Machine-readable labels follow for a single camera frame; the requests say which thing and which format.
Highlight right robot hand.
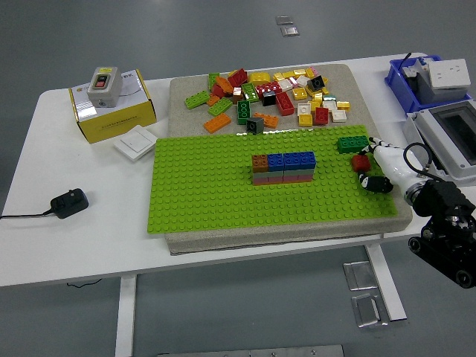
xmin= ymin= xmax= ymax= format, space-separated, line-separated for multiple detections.
xmin=354 ymin=136 xmax=425 ymax=194

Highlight dark green long brick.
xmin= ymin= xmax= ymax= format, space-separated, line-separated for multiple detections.
xmin=337 ymin=135 xmax=370 ymax=154
xmin=237 ymin=100 xmax=252 ymax=126

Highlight blue long brick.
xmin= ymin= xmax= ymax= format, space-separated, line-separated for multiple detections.
xmin=283 ymin=151 xmax=317 ymax=171

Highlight blue square brick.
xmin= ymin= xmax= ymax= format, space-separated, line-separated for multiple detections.
xmin=266 ymin=152 xmax=286 ymax=172

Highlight red long brick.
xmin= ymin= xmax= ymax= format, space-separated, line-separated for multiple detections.
xmin=274 ymin=91 xmax=295 ymax=116
xmin=227 ymin=68 xmax=248 ymax=87

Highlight orange long brick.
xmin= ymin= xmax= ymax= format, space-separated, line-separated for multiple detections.
xmin=203 ymin=113 xmax=232 ymax=134
xmin=254 ymin=112 xmax=280 ymax=129

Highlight grey black square brick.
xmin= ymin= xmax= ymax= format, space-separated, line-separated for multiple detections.
xmin=245 ymin=117 xmax=265 ymax=135

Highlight red white-dotted brick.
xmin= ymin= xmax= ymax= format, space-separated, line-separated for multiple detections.
xmin=255 ymin=82 xmax=283 ymax=98

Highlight light green long brick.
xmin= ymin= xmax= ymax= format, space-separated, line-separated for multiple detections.
xmin=184 ymin=90 xmax=211 ymax=109
xmin=207 ymin=97 xmax=234 ymax=117

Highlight green studded baseplate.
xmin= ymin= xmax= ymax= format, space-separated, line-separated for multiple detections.
xmin=147 ymin=125 xmax=399 ymax=234

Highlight grey junction box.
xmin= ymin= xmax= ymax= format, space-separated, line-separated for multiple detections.
xmin=416 ymin=72 xmax=472 ymax=103

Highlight blue plastic bin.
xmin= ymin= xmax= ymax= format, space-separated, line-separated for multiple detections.
xmin=385 ymin=54 xmax=473 ymax=114

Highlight white socket panel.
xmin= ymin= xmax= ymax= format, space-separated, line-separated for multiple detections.
xmin=427 ymin=58 xmax=472 ymax=90

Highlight white table leg with foot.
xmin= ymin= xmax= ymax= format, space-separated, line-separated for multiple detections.
xmin=364 ymin=234 xmax=408 ymax=323

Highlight grey-brown mat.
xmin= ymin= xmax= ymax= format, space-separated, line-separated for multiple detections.
xmin=164 ymin=63 xmax=414 ymax=257

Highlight yellow cardboard box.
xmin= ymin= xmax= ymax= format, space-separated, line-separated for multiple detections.
xmin=68 ymin=68 xmax=158 ymax=145

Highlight black power adapter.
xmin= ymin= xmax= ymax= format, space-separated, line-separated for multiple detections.
xmin=50 ymin=187 xmax=89 ymax=219

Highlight grey distribution enclosure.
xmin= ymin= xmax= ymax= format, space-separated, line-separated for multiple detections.
xmin=402 ymin=98 xmax=476 ymax=182

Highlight white wall switch plate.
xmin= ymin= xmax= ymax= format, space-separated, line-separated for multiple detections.
xmin=113 ymin=125 xmax=159 ymax=161

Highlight grey push-button switch box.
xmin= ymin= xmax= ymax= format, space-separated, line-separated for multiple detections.
xmin=87 ymin=65 xmax=123 ymax=109

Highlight thin black cable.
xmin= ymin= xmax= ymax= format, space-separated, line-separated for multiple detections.
xmin=66 ymin=279 xmax=102 ymax=289

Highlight black adapter cord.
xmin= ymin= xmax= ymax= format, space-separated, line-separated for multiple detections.
xmin=0 ymin=210 xmax=55 ymax=220

